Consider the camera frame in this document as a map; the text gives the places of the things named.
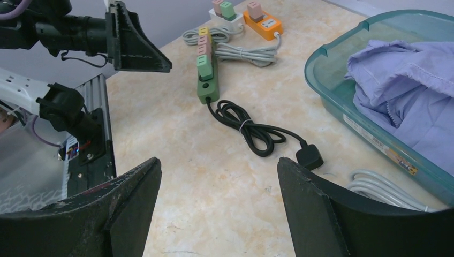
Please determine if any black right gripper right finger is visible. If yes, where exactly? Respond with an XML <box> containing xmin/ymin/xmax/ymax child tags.
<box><xmin>277</xmin><ymin>157</ymin><xmax>453</xmax><ymax>256</ymax></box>

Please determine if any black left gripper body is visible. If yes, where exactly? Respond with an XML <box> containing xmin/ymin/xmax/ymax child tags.
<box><xmin>35</xmin><ymin>16</ymin><xmax>107</xmax><ymax>57</ymax></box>

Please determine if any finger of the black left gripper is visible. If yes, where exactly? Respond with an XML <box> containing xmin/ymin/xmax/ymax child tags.
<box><xmin>105</xmin><ymin>1</ymin><xmax>172</xmax><ymax>73</ymax></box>

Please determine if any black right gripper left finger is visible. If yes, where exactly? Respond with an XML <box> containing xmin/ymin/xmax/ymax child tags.
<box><xmin>1</xmin><ymin>157</ymin><xmax>162</xmax><ymax>256</ymax></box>

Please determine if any grey power strip cable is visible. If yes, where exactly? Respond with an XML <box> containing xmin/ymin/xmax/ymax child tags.
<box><xmin>346</xmin><ymin>169</ymin><xmax>441</xmax><ymax>213</ymax></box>

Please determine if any yellow usb charger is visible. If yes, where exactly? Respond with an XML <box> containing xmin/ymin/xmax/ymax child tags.
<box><xmin>198</xmin><ymin>26</ymin><xmax>210</xmax><ymax>37</ymax></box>

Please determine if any green power strip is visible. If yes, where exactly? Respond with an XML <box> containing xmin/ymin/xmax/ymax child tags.
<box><xmin>196</xmin><ymin>43</ymin><xmax>220</xmax><ymax>104</ymax></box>

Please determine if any black cable with plug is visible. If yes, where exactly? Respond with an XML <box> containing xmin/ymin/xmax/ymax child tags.
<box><xmin>206</xmin><ymin>97</ymin><xmax>324</xmax><ymax>172</ymax></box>

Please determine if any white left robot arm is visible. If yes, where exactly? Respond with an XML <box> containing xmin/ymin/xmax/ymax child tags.
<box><xmin>1</xmin><ymin>1</ymin><xmax>172</xmax><ymax>141</ymax></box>

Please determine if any pink usb charger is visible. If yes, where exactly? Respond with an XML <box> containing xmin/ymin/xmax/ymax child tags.
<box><xmin>196</xmin><ymin>44</ymin><xmax>212</xmax><ymax>58</ymax></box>
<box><xmin>197</xmin><ymin>35</ymin><xmax>211</xmax><ymax>46</ymax></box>

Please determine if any light green usb charger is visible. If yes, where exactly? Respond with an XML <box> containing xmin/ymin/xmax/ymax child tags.
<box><xmin>196</xmin><ymin>54</ymin><xmax>214</xmax><ymax>81</ymax></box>

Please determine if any pink charger on white strip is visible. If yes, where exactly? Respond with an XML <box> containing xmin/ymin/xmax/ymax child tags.
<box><xmin>212</xmin><ymin>0</ymin><xmax>224</xmax><ymax>18</ymax></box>

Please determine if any green charger on white strip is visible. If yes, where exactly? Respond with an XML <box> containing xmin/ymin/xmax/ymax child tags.
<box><xmin>219</xmin><ymin>1</ymin><xmax>237</xmax><ymax>21</ymax></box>

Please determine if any small white power strip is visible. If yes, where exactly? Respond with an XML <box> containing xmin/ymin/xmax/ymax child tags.
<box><xmin>209</xmin><ymin>8</ymin><xmax>246</xmax><ymax>32</ymax></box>

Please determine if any pink charger on orange strip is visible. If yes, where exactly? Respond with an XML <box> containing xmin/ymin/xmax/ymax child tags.
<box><xmin>247</xmin><ymin>1</ymin><xmax>264</xmax><ymax>22</ymax></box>

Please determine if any orange power strip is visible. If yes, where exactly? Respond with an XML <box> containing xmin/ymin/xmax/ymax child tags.
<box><xmin>243</xmin><ymin>10</ymin><xmax>283</xmax><ymax>41</ymax></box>

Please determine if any teal plastic basin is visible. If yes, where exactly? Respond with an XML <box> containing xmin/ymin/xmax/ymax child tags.
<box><xmin>305</xmin><ymin>10</ymin><xmax>453</xmax><ymax>207</ymax></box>

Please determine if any purple cloth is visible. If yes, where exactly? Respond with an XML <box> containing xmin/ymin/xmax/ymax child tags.
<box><xmin>344</xmin><ymin>40</ymin><xmax>453</xmax><ymax>174</ymax></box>

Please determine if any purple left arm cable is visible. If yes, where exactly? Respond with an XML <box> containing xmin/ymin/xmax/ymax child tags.
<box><xmin>0</xmin><ymin>0</ymin><xmax>34</xmax><ymax>21</ymax></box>

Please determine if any grey coiled cable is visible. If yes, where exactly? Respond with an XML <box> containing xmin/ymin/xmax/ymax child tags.
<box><xmin>214</xmin><ymin>32</ymin><xmax>282</xmax><ymax>68</ymax></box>

